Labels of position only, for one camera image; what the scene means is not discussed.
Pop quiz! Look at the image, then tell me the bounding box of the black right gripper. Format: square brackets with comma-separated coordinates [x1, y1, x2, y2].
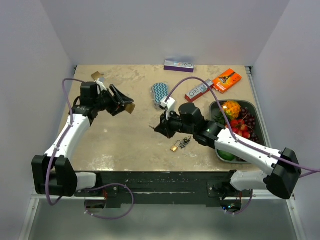
[154, 108, 196, 139]

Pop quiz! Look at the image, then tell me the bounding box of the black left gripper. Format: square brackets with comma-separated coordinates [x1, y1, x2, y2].
[94, 85, 134, 117]

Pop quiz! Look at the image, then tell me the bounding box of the brass padlock with keys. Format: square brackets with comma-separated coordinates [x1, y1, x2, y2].
[124, 103, 136, 114]

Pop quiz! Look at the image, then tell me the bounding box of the small brass padlock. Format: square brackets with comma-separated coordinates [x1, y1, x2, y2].
[170, 140, 181, 153]

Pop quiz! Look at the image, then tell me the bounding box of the large brass padlock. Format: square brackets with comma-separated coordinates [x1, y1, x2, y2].
[91, 71, 104, 81]

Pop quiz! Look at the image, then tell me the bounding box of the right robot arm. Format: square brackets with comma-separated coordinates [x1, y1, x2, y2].
[154, 98, 302, 200]

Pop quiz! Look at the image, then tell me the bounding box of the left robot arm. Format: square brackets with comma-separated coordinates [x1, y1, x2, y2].
[31, 81, 135, 197]

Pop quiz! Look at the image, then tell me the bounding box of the blue zigzag pouch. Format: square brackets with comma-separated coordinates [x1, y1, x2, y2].
[151, 82, 170, 110]

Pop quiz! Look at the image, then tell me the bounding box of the purple white box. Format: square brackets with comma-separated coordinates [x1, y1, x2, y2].
[163, 57, 195, 73]

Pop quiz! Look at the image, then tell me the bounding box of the red white box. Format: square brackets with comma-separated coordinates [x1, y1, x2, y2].
[184, 79, 214, 103]

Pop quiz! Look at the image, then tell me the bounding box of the green avocado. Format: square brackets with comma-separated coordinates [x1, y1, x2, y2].
[217, 150, 236, 161]

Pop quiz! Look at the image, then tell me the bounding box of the toy pineapple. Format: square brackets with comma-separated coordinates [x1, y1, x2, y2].
[213, 100, 241, 125]

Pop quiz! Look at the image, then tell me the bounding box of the orange box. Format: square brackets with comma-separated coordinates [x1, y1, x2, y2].
[212, 68, 242, 94]

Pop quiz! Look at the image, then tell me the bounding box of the grey fruit tray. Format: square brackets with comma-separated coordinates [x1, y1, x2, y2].
[209, 100, 266, 165]

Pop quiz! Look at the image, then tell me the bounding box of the dark grapes bunch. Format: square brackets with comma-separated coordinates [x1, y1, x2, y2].
[237, 107, 260, 144]

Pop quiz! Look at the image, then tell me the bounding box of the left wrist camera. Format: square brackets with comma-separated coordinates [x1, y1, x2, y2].
[96, 77, 107, 91]

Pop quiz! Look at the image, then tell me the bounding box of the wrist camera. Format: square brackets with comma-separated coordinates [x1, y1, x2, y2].
[96, 77, 107, 91]
[159, 97, 176, 120]

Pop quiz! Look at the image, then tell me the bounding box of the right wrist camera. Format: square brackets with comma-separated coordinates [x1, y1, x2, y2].
[159, 97, 176, 120]

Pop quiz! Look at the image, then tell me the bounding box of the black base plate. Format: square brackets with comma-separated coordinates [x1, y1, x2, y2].
[72, 170, 253, 209]

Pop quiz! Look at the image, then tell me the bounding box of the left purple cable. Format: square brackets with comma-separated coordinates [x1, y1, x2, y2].
[45, 78, 135, 220]

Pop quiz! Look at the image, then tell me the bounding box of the purple cable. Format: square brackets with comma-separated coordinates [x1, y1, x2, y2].
[45, 78, 135, 220]
[165, 76, 320, 216]

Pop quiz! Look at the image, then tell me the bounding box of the aluminium rail frame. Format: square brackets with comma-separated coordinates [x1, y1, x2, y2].
[20, 193, 307, 240]

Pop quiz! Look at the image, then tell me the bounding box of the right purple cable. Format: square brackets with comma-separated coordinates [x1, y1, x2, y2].
[165, 76, 320, 216]

